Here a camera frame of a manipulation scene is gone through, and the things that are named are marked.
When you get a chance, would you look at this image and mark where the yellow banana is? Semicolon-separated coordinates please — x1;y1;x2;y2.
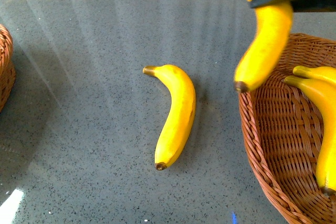
284;76;335;196
292;66;336;86
234;1;293;93
143;65;196;170

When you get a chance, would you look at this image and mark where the brown wicker basket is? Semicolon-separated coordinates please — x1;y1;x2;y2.
1;24;16;110
238;34;335;223

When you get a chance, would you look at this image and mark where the right brown wicker basket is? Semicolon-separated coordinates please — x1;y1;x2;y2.
238;34;335;223

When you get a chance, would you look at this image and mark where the left brown wicker basket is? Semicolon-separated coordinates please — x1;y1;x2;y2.
1;24;16;110

